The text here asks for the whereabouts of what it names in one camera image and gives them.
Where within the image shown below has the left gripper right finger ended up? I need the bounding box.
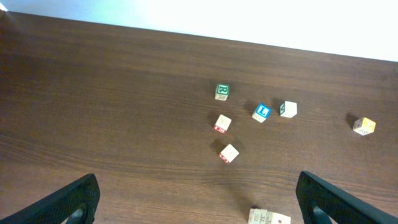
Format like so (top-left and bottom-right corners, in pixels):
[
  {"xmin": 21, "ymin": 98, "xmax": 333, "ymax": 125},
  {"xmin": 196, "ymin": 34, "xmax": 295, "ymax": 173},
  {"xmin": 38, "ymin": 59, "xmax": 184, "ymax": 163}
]
[{"xmin": 295, "ymin": 171, "xmax": 397, "ymax": 224}]

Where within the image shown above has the green R wooden block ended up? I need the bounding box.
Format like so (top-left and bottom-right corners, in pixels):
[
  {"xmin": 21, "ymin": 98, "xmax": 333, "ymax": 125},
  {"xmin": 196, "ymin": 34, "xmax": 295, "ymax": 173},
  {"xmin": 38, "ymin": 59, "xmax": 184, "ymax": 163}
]
[{"xmin": 215, "ymin": 83, "xmax": 229, "ymax": 101}]

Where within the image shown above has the red edged wooden block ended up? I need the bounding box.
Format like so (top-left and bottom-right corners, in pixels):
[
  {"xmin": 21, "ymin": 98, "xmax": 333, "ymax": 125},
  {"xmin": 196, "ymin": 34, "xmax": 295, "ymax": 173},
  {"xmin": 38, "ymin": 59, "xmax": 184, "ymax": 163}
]
[{"xmin": 219, "ymin": 144, "xmax": 239, "ymax": 164}]

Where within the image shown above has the red A number wooden block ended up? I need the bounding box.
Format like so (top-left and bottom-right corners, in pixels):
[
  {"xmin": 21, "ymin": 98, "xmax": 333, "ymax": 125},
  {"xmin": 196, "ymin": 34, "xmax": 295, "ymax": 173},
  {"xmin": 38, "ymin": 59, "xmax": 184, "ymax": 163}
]
[{"xmin": 266, "ymin": 212, "xmax": 291, "ymax": 224}]

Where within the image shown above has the yellow O wooden block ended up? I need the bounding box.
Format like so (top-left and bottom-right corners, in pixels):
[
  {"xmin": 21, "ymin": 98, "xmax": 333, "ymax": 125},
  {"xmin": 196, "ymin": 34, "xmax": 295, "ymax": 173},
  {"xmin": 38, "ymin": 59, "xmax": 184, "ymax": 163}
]
[{"xmin": 353, "ymin": 117, "xmax": 376, "ymax": 136}]

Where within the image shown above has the blue L wooden block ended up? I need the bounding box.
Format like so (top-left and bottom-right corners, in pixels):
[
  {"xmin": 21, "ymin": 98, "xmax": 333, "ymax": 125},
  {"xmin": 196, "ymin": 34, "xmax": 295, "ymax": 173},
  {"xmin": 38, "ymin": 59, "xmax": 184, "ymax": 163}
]
[{"xmin": 252, "ymin": 103, "xmax": 272, "ymax": 123}]

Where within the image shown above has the plain number wooden block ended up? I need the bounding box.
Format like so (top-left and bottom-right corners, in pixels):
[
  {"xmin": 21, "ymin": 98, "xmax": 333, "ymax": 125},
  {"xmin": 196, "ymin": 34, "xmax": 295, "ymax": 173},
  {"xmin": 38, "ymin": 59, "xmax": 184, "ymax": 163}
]
[{"xmin": 280, "ymin": 101, "xmax": 297, "ymax": 118}]

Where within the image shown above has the red letter wooden block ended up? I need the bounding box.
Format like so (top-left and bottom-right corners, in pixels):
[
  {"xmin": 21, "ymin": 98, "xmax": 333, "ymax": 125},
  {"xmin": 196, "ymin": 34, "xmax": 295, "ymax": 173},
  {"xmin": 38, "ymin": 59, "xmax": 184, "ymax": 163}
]
[{"xmin": 213, "ymin": 114, "xmax": 232, "ymax": 134}]

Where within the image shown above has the green edged wooden block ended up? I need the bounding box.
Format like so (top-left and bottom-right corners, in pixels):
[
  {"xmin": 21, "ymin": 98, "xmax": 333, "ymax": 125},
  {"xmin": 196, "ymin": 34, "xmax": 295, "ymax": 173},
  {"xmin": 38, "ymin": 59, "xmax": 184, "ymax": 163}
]
[{"xmin": 248, "ymin": 208, "xmax": 267, "ymax": 224}]

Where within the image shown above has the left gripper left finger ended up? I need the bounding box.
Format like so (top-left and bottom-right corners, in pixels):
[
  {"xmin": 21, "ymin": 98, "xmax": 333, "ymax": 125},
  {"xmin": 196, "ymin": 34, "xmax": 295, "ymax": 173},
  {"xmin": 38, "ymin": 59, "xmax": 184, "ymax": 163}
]
[{"xmin": 1, "ymin": 174, "xmax": 100, "ymax": 224}]

